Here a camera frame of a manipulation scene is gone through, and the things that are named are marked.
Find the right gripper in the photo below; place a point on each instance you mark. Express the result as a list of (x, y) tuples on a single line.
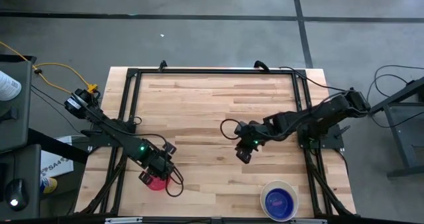
[(255, 136)]

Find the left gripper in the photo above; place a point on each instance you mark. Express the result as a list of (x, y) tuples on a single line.
[(159, 164)]

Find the pink translucent plastic bowl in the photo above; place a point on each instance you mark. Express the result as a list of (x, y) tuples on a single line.
[(157, 185)]

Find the blue and white bowl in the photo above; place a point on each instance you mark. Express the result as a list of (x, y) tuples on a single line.
[(265, 192)]

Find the blue plastic bowl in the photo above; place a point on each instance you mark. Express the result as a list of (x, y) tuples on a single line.
[(280, 204)]

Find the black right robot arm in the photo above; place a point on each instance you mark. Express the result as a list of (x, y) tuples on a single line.
[(331, 108)]

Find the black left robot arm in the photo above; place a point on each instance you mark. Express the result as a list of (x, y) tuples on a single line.
[(116, 134)]

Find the black metal beam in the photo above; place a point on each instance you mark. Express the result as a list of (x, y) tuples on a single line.
[(56, 146)]

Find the person's shoe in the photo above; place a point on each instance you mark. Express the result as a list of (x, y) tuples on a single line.
[(49, 185)]

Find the grey desk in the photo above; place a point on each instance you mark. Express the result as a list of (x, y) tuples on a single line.
[(31, 171)]

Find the black computer mouse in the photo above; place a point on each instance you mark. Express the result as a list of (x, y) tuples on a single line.
[(16, 194)]

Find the grey equipment cart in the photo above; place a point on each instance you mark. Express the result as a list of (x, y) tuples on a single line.
[(16, 124)]

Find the black metal stand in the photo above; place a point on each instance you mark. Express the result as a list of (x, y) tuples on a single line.
[(397, 96)]

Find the white printed bottle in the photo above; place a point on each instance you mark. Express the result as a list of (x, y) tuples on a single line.
[(8, 86)]

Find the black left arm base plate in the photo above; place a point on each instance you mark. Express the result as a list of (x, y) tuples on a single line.
[(96, 139)]

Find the silver metal bracket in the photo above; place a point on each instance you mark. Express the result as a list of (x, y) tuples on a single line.
[(124, 220), (308, 221)]

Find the black aluminium table frame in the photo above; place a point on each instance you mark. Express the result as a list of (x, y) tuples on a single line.
[(215, 71)]

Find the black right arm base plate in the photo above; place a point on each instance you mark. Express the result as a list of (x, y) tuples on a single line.
[(331, 141)]

